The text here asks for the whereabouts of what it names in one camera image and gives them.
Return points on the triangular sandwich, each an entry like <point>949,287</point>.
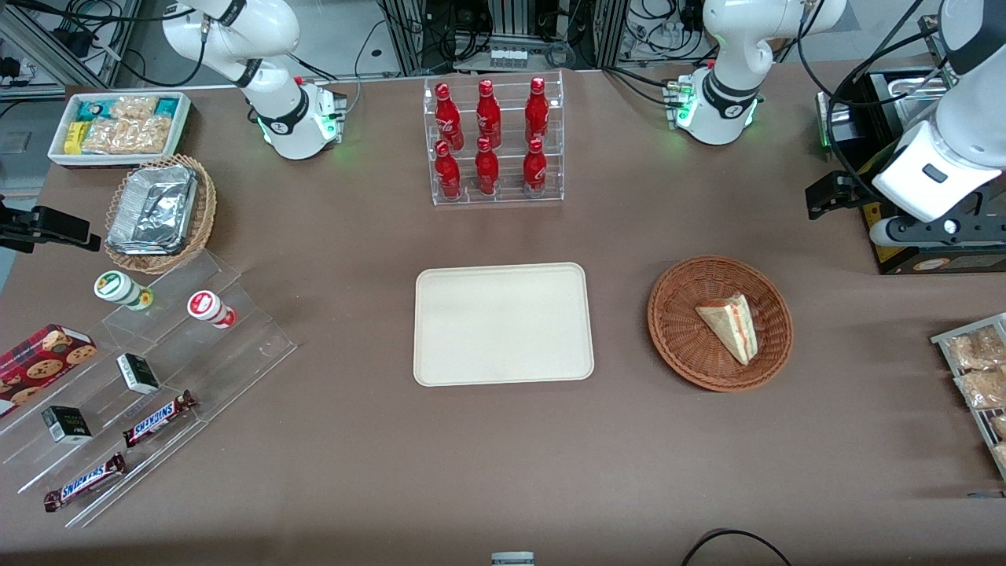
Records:
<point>731,326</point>

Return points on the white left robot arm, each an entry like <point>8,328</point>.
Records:
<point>731,47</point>

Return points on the light wicker basket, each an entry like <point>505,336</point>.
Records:
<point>206,212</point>

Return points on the brown wicker basket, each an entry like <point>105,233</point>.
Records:
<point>684,338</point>

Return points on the cream plastic tray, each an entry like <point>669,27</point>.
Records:
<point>503,324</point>

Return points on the green lid cup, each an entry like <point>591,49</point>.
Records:
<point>116,287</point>

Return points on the black food warmer machine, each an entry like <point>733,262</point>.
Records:
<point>896,259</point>

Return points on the aluminium foil container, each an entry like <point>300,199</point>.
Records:
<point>153,208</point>

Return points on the yellow snack packet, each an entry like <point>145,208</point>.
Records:
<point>74,137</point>

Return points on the steel warmer pan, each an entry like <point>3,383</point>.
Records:
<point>912,85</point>

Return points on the large clear cracker bag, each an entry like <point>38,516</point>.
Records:
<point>126,135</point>

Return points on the teal snack packet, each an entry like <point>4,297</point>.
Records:
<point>93,110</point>
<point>167,107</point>

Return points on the small clear cracker bag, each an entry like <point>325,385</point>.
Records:
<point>134,106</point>

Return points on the red cookie box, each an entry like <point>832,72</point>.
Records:
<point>39,365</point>

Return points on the white snack bin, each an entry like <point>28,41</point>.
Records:
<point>182,130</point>

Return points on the red lid cup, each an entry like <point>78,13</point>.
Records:
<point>206,306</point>

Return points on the small dark green box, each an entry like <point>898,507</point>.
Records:
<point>137,373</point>
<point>67,424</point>

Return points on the clear bagged snack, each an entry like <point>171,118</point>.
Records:
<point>1000,426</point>
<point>1001,456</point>
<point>982,389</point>
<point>974,350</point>

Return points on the clear acrylic stepped display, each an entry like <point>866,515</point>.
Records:
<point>228,358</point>

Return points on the snickers chocolate bar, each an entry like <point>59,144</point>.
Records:
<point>85,482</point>
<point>157,419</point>

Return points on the red drink bottle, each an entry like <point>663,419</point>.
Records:
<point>535,170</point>
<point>537,110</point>
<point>486,170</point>
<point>448,173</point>
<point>488,114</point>
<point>447,114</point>

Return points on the clear acrylic bottle rack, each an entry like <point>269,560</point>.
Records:
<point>511,198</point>

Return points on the small grey box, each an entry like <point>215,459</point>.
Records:
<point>512,559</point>

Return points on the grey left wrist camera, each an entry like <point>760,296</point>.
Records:
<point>927,230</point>

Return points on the aluminium frame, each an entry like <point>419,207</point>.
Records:
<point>47,55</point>

